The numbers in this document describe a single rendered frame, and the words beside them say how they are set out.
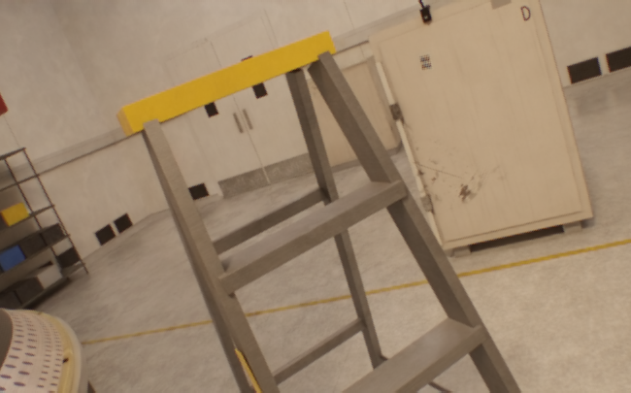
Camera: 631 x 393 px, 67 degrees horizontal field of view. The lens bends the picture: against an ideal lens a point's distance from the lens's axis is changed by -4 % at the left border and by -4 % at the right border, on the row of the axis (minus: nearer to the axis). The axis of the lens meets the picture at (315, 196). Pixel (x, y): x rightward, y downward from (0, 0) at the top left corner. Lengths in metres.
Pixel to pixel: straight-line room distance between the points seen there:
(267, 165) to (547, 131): 5.47
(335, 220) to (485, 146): 2.24
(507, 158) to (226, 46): 5.45
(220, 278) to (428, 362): 0.40
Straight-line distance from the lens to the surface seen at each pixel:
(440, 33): 2.94
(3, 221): 6.96
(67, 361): 0.94
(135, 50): 8.65
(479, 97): 2.97
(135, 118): 0.85
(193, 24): 8.02
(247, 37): 7.58
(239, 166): 8.06
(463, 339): 0.98
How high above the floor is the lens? 1.47
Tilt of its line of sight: 14 degrees down
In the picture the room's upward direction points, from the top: 22 degrees counter-clockwise
